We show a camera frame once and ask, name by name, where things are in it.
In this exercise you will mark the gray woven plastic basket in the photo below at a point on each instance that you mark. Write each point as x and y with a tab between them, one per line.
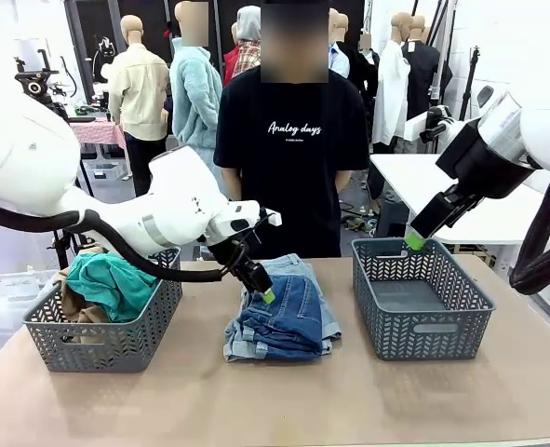
414	298
102	344

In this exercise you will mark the person in black jacket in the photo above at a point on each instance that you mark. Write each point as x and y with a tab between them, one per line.
365	79

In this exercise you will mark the black camera tripod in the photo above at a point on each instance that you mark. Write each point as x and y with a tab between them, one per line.
35	87

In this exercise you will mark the teal top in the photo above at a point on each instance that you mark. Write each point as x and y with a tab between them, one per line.
111	284

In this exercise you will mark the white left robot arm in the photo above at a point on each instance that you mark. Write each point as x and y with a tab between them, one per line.
181	200

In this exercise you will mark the mannequin in white shirt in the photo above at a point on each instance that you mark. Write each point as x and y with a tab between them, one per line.
391	93

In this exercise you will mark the flat gray floor crate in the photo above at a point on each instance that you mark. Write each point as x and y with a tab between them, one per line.
107	171

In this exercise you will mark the mannequin in hoodie and plaid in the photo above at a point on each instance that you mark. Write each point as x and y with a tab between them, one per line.
249	51

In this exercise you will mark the beige top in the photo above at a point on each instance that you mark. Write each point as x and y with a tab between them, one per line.
76	309

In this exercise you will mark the large white table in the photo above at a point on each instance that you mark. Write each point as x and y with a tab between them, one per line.
409	177

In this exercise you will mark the black light stand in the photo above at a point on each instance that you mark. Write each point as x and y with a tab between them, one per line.
468	88

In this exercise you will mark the mannequin in blue shirt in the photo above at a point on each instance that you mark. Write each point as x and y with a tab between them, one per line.
339	58

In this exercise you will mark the mannequin in cream jacket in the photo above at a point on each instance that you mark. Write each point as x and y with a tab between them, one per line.
137	93

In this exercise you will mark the person in black t-shirt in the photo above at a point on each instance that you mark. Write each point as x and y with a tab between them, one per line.
293	186

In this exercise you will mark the light blue denim shorts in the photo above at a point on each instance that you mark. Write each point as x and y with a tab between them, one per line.
284	264

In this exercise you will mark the table with pink cloth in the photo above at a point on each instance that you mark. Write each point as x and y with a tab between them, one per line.
97	132

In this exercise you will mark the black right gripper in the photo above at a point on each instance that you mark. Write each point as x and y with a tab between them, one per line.
484	167

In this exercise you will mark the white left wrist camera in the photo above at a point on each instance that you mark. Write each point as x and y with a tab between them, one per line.
270	218

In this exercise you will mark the clear plastic storage bin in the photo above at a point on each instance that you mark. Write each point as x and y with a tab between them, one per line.
4	298

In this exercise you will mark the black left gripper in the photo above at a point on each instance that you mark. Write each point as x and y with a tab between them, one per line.
232	258

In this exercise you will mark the dark blue denim shorts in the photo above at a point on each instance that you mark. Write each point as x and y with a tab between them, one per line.
293	316

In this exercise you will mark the mannequin in black shirt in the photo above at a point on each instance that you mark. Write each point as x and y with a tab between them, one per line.
421	84

